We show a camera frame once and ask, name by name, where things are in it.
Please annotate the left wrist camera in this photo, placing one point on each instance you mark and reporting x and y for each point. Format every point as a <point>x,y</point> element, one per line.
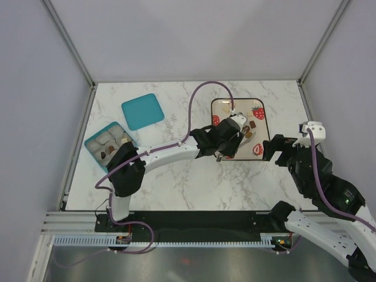
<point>240,119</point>

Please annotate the teal chocolate box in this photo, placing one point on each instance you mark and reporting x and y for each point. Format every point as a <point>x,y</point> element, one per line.
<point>110,135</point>

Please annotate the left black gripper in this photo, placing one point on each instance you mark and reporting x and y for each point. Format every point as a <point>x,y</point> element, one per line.
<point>236,140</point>

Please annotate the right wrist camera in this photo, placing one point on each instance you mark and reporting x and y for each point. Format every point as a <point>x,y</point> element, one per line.
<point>312,130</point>

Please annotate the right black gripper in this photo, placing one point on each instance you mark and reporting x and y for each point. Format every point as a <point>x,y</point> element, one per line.
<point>278,143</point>

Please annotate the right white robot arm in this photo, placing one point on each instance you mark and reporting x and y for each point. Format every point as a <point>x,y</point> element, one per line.
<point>337,198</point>

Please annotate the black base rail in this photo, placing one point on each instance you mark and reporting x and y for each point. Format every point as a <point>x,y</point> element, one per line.
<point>194,226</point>

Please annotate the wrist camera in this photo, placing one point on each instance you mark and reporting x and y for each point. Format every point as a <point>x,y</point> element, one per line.
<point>312,130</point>
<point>240,119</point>

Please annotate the metal serving tongs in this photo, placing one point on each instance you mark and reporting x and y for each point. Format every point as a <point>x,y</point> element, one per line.
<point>234,145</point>

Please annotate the teal box lid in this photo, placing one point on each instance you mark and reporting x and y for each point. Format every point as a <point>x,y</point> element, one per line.
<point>142,111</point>

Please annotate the strawberry pattern tray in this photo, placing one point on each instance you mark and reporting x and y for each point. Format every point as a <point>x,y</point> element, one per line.
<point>253,150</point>

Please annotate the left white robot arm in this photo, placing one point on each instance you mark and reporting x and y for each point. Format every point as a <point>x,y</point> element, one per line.
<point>130,164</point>

